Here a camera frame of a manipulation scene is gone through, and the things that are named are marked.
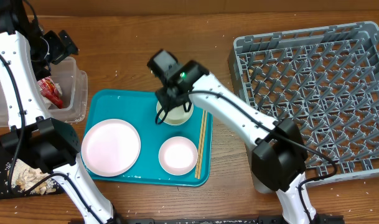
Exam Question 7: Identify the large pink plate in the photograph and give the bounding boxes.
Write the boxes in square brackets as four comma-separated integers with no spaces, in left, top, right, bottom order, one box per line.
[81,119,141,177]

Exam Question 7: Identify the rice and peanut scraps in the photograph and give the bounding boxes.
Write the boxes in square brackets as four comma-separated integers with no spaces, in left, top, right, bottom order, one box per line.
[11,159,58,195]

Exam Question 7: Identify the teal plastic serving tray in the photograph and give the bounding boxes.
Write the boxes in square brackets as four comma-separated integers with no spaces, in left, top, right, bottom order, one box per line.
[85,89,213,187]

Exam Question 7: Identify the right wooden chopstick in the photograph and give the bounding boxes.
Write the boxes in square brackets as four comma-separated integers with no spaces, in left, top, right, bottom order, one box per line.
[197,109,208,180]

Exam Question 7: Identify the red snack wrapper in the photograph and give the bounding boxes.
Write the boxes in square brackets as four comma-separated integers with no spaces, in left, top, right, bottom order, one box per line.
[37,77,63,109]

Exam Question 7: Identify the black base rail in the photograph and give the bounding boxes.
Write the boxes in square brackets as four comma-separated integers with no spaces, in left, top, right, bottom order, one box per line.
[67,215,345,224]

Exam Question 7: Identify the small pink plate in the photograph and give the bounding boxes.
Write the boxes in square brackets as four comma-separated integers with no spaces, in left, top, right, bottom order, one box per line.
[158,136,198,176]

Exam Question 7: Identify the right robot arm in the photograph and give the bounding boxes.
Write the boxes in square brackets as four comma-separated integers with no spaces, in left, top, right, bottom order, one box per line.
[147,49,317,223]

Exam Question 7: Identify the white bowl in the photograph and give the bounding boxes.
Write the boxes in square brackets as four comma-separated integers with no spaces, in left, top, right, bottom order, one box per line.
[156,102,194,126]

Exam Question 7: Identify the grey plastic dishwasher rack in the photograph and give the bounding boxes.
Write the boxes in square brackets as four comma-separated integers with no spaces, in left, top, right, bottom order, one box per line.
[228,21,379,184]

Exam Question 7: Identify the white tissue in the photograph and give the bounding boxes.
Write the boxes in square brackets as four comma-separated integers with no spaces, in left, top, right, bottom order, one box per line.
[43,83,63,110]

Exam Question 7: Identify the clear plastic waste bin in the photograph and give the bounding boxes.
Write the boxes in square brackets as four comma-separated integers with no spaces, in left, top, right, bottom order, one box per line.
[0,57,88,127]

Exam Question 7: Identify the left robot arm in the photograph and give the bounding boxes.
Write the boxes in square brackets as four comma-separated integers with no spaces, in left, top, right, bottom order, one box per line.
[0,0,123,223]

